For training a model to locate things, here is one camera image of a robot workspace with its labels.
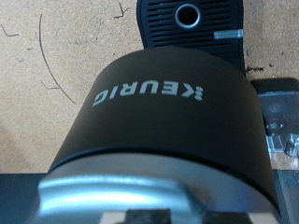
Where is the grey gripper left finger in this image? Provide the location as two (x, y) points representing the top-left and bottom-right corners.
(101, 208), (173, 224)

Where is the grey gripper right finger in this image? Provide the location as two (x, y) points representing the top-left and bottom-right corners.
(201, 212), (278, 224)

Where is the black Keurig coffee machine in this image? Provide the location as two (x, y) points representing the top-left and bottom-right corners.
(27, 0), (281, 224)

